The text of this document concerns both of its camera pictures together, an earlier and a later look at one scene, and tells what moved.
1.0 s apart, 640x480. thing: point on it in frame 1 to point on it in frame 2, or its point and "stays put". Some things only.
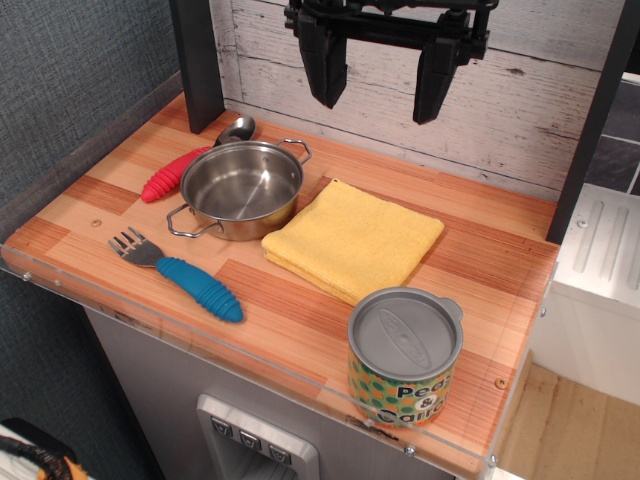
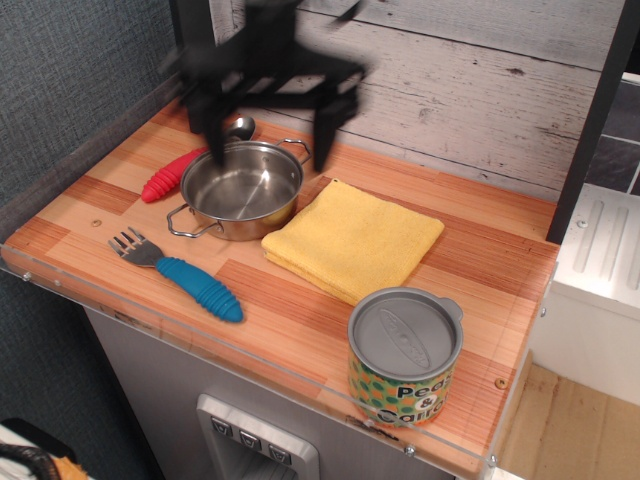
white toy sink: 590,328 stays put
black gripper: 447,31 to 270,61
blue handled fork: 203,289 stays put
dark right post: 575,176 stays put
